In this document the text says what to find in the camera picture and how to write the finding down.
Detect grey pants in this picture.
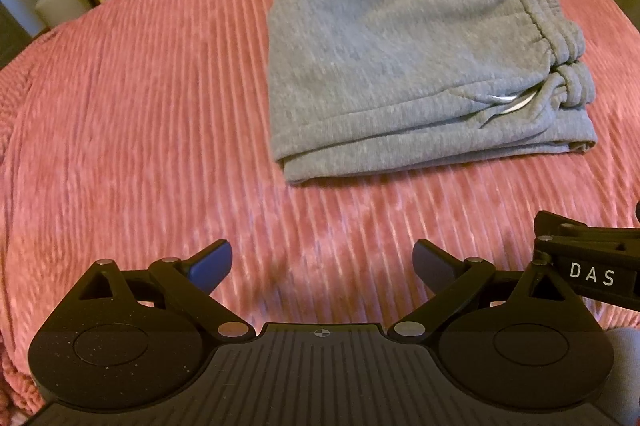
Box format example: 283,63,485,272
267,0,599,185

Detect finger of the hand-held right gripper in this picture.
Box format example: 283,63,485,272
532,210,640,265

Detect pink ribbed blanket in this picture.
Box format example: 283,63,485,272
0,0,640,426

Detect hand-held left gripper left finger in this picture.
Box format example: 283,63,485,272
67,240,251,341

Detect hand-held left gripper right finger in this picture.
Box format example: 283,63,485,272
394,240,573,341

